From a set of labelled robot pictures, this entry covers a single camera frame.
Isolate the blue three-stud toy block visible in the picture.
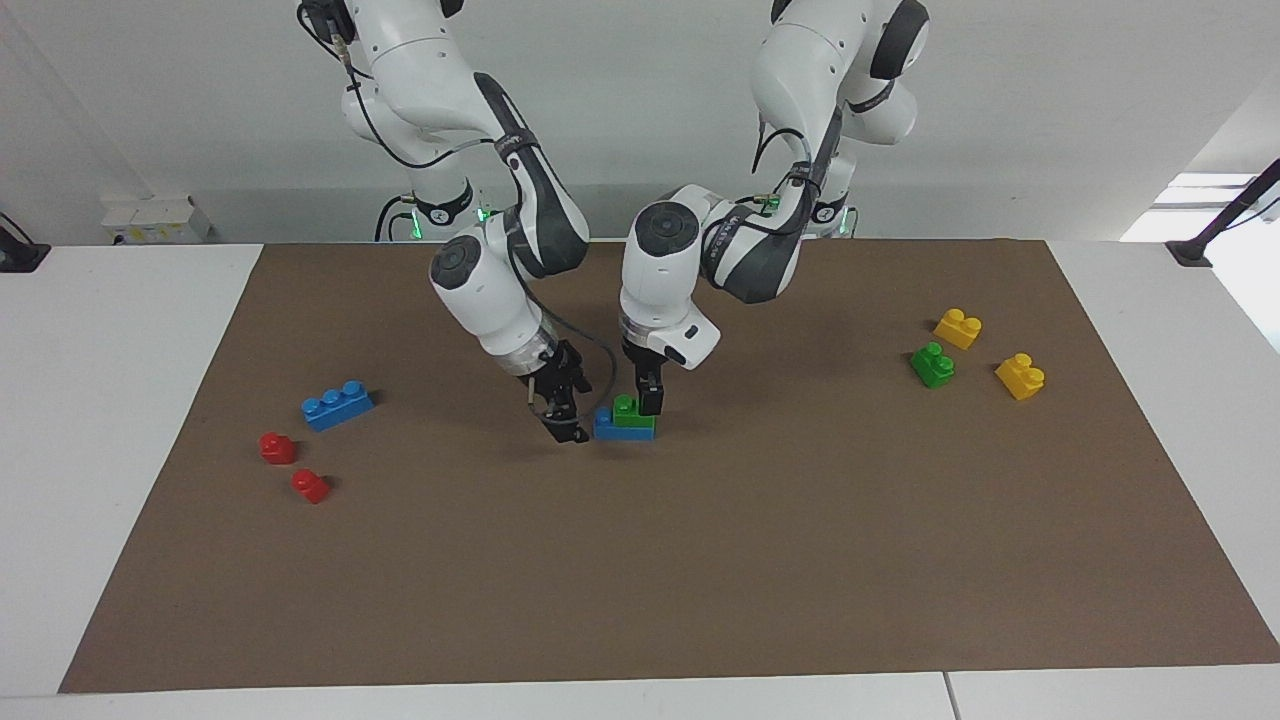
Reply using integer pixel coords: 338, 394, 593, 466
301, 380, 376, 433
594, 405, 657, 442

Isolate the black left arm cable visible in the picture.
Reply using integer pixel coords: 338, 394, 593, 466
752, 95, 846, 207

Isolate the yellow two-stud toy block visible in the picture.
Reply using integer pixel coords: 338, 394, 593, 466
933, 308, 983, 351
994, 353, 1047, 402

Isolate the grey right arm strap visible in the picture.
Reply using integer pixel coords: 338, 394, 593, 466
492, 127, 542, 168

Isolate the grey arm strap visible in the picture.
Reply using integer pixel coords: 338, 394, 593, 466
704, 203, 750, 292
492, 127, 542, 168

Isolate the black table clamp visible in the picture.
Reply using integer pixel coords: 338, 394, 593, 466
0, 212, 52, 274

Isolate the grey left arm strap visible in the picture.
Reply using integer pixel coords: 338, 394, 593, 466
704, 203, 750, 292

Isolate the brown table mat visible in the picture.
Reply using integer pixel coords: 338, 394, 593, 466
58, 238, 1280, 695

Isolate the black camera stand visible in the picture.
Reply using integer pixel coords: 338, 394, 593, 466
1165, 158, 1280, 269

